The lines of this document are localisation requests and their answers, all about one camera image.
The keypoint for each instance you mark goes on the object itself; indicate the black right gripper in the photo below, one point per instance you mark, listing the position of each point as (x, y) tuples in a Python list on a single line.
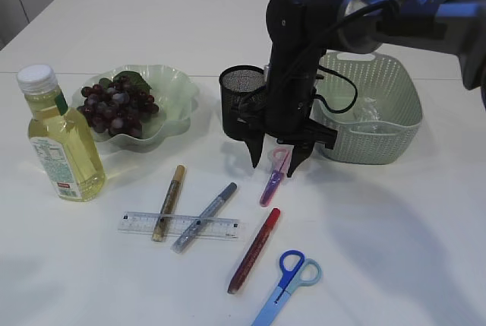
[(282, 109)]

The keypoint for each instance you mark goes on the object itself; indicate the small pink purple scissors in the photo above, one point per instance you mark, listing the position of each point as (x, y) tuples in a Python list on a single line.
[(279, 158)]

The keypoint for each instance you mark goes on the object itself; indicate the clear plastic sheet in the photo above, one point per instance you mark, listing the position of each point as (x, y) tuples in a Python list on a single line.
[(367, 114)]

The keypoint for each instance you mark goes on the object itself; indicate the purple artificial grape bunch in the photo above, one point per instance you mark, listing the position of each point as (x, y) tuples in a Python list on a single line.
[(119, 105)]

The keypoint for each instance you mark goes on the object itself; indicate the yellow tea drink bottle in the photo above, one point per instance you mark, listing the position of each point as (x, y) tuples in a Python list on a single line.
[(60, 137)]

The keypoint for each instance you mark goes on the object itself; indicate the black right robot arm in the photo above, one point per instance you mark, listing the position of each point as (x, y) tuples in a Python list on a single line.
[(302, 31)]

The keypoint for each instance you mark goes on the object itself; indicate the black mesh pen holder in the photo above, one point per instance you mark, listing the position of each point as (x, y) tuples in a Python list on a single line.
[(236, 83)]

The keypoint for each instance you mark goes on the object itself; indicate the silver blue marker pen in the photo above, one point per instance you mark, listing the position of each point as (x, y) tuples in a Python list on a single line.
[(190, 233)]

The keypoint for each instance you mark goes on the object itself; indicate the red marker pen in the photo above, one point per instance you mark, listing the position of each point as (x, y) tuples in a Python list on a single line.
[(253, 252)]

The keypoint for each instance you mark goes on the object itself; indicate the green woven plastic basket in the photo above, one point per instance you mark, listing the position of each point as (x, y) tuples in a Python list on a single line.
[(378, 76)]

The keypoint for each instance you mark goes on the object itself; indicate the clear plastic ruler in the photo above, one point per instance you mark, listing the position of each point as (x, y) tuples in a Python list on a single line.
[(206, 228)]

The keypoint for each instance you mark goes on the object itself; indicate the gold marker pen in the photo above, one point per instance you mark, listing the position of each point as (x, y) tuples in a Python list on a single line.
[(168, 204)]

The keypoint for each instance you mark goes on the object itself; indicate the green wavy plastic plate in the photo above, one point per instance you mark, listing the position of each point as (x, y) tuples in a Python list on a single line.
[(174, 93)]

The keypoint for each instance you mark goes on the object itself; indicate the blue handled scissors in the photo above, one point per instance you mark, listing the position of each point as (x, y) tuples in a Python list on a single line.
[(289, 282)]

